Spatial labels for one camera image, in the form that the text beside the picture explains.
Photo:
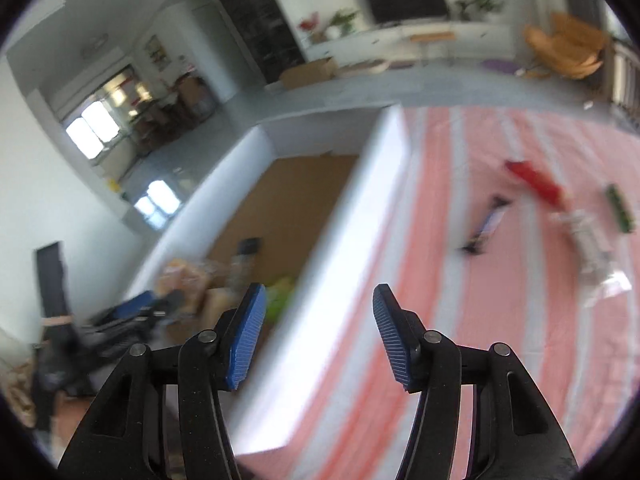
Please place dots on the snickers chocolate bar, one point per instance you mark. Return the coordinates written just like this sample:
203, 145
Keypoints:
477, 242

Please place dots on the wooden stool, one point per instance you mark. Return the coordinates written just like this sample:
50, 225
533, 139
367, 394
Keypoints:
425, 41

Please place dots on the wooden dining chair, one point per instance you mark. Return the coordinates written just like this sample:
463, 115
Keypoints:
622, 79

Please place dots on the green plant white vase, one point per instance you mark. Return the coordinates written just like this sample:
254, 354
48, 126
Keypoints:
342, 24

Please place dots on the green snack roll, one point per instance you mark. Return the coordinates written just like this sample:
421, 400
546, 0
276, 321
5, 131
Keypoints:
621, 210

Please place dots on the white storage box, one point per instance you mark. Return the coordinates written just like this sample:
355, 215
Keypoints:
316, 190

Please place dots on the cardboard box on floor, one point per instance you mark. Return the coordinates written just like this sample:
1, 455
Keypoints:
309, 73

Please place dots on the potted green plant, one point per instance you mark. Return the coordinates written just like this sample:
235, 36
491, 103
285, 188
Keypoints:
479, 10

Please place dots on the striped red grey tablecloth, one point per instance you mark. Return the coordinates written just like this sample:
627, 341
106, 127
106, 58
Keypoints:
522, 290

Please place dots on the clear bag brown cakes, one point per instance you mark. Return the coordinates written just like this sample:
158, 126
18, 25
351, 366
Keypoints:
600, 276

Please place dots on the green yellow snack packet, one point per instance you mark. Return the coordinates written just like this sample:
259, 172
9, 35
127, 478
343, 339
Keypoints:
279, 294

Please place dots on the black television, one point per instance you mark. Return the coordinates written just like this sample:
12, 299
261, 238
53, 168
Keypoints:
395, 11

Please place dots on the clear bag yellow bread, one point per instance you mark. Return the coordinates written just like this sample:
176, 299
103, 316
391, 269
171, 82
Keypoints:
192, 279

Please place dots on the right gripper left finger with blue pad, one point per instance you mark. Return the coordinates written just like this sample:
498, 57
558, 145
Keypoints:
155, 396

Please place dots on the long clear black snack tube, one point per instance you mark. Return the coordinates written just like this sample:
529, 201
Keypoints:
242, 264

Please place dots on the red snack packet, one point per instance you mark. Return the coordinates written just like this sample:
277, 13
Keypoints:
541, 183

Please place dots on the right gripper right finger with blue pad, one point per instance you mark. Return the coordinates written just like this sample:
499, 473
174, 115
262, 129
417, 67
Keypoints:
514, 434

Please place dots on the orange lounge chair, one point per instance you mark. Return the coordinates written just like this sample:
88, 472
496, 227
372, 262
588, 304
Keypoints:
574, 49

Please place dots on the red flowers vase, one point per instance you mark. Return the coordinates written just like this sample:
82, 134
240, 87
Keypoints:
310, 27

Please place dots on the white tv cabinet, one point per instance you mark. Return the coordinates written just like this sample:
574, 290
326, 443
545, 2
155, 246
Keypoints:
476, 41

